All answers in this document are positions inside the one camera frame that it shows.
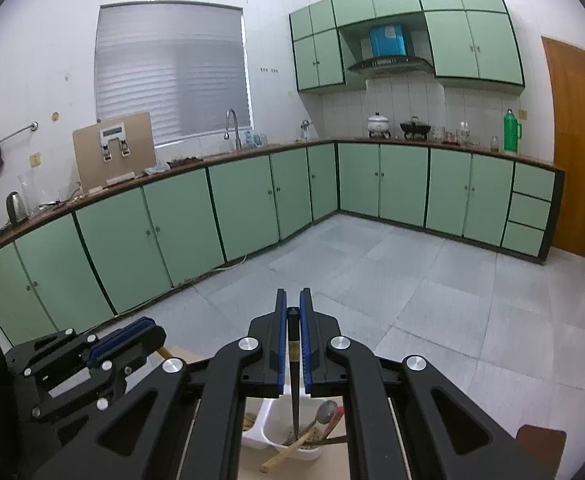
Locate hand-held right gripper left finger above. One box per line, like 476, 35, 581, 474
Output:
32, 287, 290, 480

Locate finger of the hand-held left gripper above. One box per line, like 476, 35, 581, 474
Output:
100, 324, 168, 379
85, 316, 156, 367

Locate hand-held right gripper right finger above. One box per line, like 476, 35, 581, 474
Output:
299, 287, 555, 480

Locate red-handled bamboo chopstick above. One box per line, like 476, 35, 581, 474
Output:
317, 406, 346, 444

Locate white utensil holder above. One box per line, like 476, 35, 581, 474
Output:
241, 390, 350, 462

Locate metal spoon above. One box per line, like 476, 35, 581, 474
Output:
282, 400, 339, 447

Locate green base kitchen cabinets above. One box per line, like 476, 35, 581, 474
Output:
0, 137, 565, 348

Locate steel electric kettle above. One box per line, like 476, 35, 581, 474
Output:
6, 191, 29, 226

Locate clear glass jug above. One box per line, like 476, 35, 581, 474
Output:
18, 170, 41, 211

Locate cardboard board with white mounts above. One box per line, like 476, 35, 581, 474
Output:
72, 111, 157, 193

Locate silver cooking pot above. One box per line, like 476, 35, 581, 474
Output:
367, 112, 390, 138

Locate tall chrome sink faucet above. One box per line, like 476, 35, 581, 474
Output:
224, 109, 243, 152

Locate black wok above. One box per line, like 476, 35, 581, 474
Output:
399, 116, 430, 141

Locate brown wooden chair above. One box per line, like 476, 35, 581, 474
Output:
517, 425, 568, 461

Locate white window blinds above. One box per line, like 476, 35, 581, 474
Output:
95, 4, 253, 148

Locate blue box above range hood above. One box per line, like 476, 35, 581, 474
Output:
347, 24, 435, 77

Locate green thermos flask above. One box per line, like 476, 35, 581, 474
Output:
502, 109, 523, 155

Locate brown wooden door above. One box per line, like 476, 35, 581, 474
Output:
541, 36, 585, 261

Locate metal towel rail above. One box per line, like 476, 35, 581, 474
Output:
0, 121, 39, 161

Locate green wall kitchen cabinets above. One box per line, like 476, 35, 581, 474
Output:
289, 0, 527, 95

